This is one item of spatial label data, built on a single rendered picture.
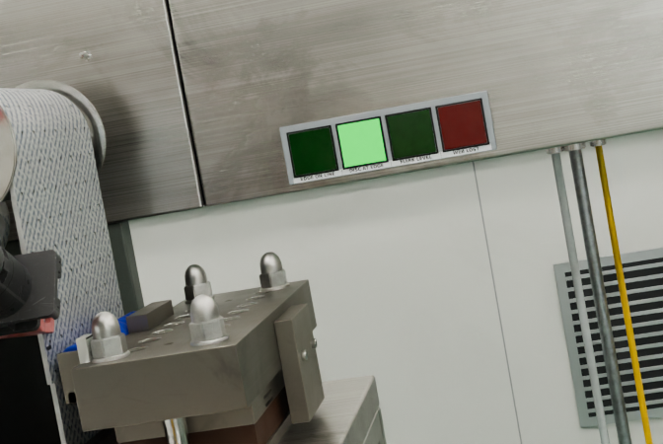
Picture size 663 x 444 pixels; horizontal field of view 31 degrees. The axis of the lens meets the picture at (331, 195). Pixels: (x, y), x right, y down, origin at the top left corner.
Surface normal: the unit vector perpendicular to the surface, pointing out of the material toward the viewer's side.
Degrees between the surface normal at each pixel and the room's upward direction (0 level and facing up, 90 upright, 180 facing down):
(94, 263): 90
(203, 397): 90
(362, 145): 90
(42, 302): 59
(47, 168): 90
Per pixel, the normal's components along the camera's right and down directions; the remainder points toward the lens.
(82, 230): 0.97, -0.17
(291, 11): -0.15, 0.07
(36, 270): -0.22, -0.44
